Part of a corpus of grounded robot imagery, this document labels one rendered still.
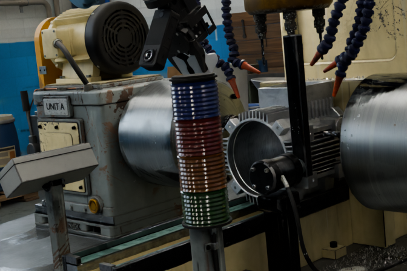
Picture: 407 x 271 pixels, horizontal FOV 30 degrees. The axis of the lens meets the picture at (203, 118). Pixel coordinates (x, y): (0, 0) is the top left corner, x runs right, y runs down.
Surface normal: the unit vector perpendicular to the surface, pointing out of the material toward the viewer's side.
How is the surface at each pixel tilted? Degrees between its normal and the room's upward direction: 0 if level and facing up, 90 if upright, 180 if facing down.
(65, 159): 61
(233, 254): 90
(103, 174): 89
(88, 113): 89
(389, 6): 90
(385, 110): 54
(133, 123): 70
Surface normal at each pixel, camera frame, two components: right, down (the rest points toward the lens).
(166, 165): -0.60, 0.54
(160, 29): -0.63, -0.34
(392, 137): -0.70, -0.08
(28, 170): 0.57, -0.47
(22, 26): 0.81, -0.01
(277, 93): -0.71, 0.14
